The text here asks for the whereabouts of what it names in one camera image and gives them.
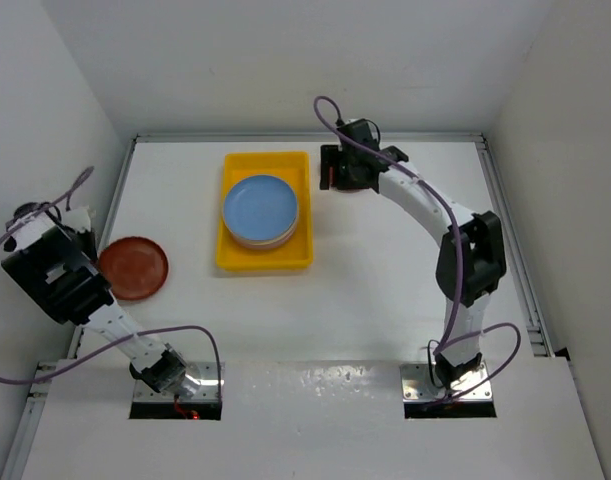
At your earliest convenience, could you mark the yellow plastic bin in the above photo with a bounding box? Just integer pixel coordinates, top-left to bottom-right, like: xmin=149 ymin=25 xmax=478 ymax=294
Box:
xmin=215 ymin=151 xmax=313 ymax=272

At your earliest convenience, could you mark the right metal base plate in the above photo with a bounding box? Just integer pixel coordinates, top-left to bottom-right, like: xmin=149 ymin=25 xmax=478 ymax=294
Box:
xmin=400 ymin=361 xmax=493 ymax=404

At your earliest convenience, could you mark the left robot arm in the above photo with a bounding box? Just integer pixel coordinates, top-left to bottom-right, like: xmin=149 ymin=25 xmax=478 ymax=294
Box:
xmin=1 ymin=202 xmax=187 ymax=395

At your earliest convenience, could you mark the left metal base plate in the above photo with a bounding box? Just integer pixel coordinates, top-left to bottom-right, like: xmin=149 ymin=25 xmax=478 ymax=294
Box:
xmin=132 ymin=362 xmax=225 ymax=404

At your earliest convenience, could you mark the light blue plate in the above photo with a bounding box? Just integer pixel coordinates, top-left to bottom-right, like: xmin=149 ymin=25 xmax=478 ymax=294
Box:
xmin=222 ymin=175 xmax=299 ymax=222

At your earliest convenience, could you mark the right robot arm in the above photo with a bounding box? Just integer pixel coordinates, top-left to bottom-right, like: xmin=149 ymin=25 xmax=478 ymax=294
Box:
xmin=320 ymin=119 xmax=507 ymax=388

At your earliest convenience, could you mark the dark red plate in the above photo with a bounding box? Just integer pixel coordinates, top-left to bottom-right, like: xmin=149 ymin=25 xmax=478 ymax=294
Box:
xmin=330 ymin=169 xmax=372 ymax=193
xmin=98 ymin=236 xmax=169 ymax=302

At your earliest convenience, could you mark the dark red plate top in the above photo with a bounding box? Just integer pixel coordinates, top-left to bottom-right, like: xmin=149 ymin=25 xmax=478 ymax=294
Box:
xmin=330 ymin=169 xmax=372 ymax=193

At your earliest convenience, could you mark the metal base plate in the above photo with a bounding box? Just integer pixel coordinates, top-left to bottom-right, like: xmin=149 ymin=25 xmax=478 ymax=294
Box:
xmin=132 ymin=362 xmax=225 ymax=404
xmin=400 ymin=361 xmax=493 ymax=404

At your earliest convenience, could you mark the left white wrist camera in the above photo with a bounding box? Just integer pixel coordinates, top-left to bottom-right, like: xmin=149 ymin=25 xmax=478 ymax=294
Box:
xmin=61 ymin=206 xmax=96 ymax=234

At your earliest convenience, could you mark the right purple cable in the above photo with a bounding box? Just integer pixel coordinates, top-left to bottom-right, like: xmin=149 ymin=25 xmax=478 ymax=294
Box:
xmin=313 ymin=95 xmax=523 ymax=412

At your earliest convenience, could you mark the cream white plate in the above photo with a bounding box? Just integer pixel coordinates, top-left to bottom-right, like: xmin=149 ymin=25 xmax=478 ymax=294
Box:
xmin=224 ymin=216 xmax=299 ymax=247

